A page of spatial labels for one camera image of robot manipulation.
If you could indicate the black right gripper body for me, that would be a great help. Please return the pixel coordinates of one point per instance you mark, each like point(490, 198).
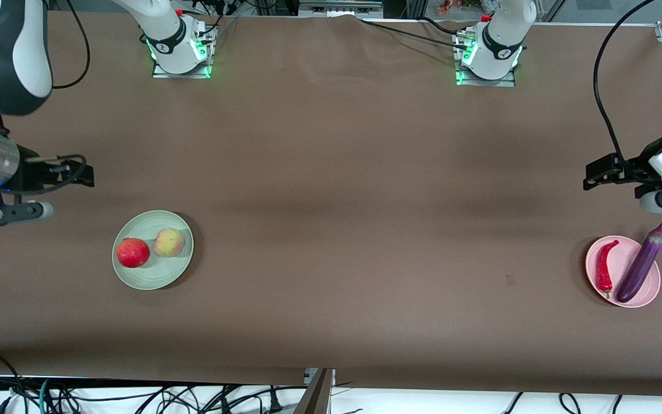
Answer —
point(33, 175)

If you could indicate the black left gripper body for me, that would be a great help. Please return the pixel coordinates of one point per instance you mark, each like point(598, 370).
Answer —
point(640, 163)

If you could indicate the red apple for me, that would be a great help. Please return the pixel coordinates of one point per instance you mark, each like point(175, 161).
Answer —
point(133, 253)

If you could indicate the red chili pepper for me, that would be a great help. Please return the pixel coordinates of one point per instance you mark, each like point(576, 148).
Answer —
point(604, 270)

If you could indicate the purple eggplant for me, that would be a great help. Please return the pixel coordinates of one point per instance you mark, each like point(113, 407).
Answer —
point(641, 264)

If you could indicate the yellow pink peach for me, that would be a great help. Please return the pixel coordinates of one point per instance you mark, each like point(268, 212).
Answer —
point(169, 242)

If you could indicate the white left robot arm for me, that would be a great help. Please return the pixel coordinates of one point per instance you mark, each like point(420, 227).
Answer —
point(500, 40)

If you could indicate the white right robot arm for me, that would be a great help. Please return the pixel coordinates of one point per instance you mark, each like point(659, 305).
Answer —
point(15, 52)

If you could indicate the pink plate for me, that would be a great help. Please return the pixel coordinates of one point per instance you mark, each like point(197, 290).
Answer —
point(621, 270)

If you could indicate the light green plate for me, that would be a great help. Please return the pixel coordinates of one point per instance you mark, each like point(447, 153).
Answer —
point(158, 273)

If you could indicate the orange red small object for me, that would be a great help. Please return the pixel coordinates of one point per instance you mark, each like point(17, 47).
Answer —
point(449, 7)

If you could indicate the grey metal device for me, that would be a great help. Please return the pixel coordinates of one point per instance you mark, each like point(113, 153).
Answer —
point(339, 7)

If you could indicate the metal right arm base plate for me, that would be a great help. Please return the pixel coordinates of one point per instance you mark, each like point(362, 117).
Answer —
point(161, 73)

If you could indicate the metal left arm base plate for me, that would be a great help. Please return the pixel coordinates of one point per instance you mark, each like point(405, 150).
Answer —
point(466, 81)

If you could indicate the small metal bracket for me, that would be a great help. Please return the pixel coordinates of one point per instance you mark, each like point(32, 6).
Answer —
point(310, 375)

